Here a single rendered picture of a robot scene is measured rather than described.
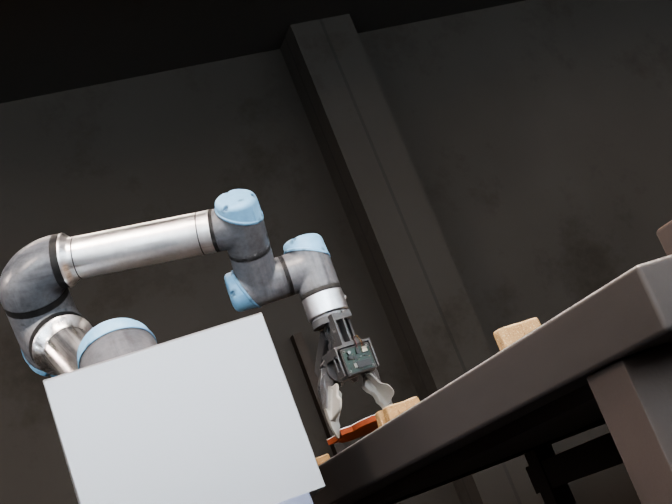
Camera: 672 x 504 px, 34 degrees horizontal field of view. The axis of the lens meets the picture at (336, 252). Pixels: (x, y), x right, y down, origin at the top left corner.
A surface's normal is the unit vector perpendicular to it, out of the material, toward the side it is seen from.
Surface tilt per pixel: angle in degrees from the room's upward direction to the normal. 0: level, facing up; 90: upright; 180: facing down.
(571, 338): 90
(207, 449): 90
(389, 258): 90
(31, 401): 90
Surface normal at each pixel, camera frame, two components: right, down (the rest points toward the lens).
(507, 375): -0.88, 0.22
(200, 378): 0.20, -0.33
